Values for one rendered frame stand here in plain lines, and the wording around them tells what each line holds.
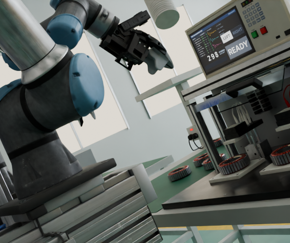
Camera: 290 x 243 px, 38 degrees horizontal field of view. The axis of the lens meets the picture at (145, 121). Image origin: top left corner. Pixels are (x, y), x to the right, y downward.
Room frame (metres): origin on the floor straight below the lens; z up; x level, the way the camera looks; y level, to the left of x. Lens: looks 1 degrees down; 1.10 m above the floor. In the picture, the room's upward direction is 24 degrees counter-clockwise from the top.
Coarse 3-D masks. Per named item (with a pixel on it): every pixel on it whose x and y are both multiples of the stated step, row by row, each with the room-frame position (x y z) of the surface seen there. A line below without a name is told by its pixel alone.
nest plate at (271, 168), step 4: (272, 164) 1.34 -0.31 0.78; (284, 164) 1.27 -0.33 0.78; (288, 164) 1.25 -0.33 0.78; (264, 168) 1.33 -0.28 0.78; (268, 168) 1.31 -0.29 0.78; (272, 168) 1.29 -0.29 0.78; (276, 168) 1.27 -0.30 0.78; (280, 168) 1.25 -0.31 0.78; (284, 168) 1.24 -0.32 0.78; (288, 168) 1.23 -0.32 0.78; (260, 172) 1.32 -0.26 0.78; (264, 172) 1.30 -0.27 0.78; (268, 172) 1.29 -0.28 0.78; (272, 172) 1.28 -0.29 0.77; (276, 172) 1.27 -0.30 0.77
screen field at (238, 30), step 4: (240, 24) 1.44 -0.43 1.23; (236, 28) 1.46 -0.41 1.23; (240, 28) 1.44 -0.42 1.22; (228, 32) 1.49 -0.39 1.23; (232, 32) 1.47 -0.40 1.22; (236, 32) 1.46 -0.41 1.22; (240, 32) 1.45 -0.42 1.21; (220, 36) 1.52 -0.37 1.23; (224, 36) 1.51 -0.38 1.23; (228, 36) 1.49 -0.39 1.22; (232, 36) 1.48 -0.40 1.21; (236, 36) 1.47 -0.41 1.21; (224, 40) 1.51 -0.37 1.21; (228, 40) 1.50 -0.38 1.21
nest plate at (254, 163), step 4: (252, 160) 1.52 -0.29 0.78; (256, 160) 1.50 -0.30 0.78; (260, 160) 1.47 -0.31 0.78; (264, 160) 1.48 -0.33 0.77; (252, 164) 1.46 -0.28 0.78; (256, 164) 1.45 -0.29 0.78; (244, 168) 1.45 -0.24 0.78; (248, 168) 1.43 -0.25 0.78; (252, 168) 1.44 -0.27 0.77; (236, 172) 1.45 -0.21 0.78; (240, 172) 1.42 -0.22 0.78; (244, 172) 1.42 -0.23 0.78; (248, 172) 1.43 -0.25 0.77; (216, 176) 1.52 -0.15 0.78; (220, 176) 1.49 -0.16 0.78; (224, 176) 1.46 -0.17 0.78; (228, 176) 1.44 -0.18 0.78; (232, 176) 1.42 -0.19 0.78; (236, 176) 1.41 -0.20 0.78; (240, 176) 1.40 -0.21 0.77; (212, 180) 1.50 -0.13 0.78; (216, 180) 1.49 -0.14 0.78; (220, 180) 1.47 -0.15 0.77; (224, 180) 1.45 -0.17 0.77
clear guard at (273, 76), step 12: (288, 60) 1.16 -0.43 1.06; (264, 72) 1.15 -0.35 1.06; (276, 72) 1.11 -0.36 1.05; (264, 84) 1.12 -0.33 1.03; (276, 84) 1.09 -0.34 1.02; (228, 96) 1.24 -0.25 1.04; (240, 96) 1.19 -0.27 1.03; (252, 96) 1.15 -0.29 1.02; (264, 96) 1.11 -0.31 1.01; (228, 108) 1.22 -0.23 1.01
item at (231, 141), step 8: (256, 120) 1.60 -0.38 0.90; (232, 128) 1.51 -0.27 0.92; (240, 128) 1.52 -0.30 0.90; (248, 128) 1.53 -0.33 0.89; (224, 136) 1.55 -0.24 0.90; (232, 136) 1.52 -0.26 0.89; (240, 136) 1.51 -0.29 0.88; (248, 136) 1.60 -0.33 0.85; (256, 136) 1.57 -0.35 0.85; (224, 144) 1.53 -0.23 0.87
